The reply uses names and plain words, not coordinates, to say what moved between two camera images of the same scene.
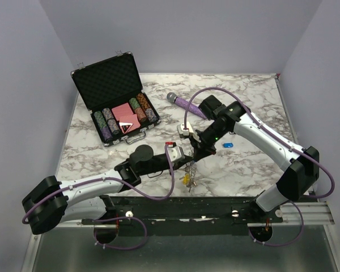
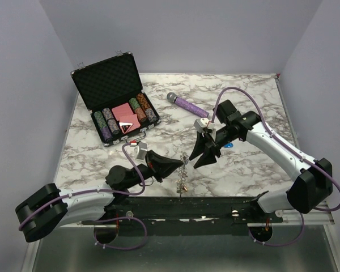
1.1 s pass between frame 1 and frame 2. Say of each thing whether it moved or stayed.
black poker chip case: stayed
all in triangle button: stayed
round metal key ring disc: moved
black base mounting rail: stayed
